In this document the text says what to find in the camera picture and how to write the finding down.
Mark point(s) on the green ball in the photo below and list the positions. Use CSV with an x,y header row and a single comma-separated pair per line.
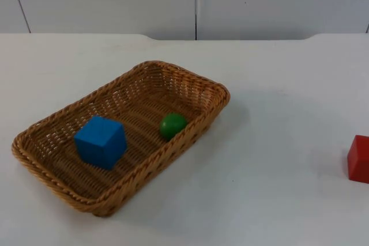
x,y
172,125

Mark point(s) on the red cube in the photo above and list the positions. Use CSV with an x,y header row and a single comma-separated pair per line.
x,y
359,158

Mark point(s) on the blue cube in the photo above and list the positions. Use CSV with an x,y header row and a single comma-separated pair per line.
x,y
101,142

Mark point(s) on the pale brown wicker basket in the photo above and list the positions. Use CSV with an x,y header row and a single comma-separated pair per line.
x,y
138,107

